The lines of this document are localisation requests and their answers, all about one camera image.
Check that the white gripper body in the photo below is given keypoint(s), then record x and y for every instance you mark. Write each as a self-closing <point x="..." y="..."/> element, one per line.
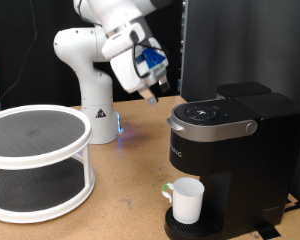
<point x="130" y="63"/>

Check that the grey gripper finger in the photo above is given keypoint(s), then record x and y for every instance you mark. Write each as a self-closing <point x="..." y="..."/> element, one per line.
<point x="164" y="85"/>
<point x="149" y="95"/>

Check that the white mug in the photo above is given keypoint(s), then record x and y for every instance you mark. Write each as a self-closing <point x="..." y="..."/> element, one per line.
<point x="188" y="200"/>

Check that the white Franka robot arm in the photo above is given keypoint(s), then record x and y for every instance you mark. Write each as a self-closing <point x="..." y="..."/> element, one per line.
<point x="93" y="90"/>

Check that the black Keurig coffee machine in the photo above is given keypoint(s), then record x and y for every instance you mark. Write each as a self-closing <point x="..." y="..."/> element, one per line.
<point x="250" y="166"/>

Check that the dark grey partition panel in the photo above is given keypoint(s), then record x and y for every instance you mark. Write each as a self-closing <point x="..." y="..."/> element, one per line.
<point x="240" y="40"/>

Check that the black grip liner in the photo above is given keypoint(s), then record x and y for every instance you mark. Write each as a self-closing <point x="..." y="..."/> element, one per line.
<point x="33" y="133"/>
<point x="33" y="186"/>

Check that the white two-tier turntable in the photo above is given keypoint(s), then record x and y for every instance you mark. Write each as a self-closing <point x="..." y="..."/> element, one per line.
<point x="40" y="159"/>

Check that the black tape strip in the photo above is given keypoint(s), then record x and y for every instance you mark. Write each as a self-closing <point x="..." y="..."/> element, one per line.
<point x="268" y="230"/>

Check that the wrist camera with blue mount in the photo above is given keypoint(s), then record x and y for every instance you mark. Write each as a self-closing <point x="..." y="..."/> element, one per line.
<point x="151" y="61"/>

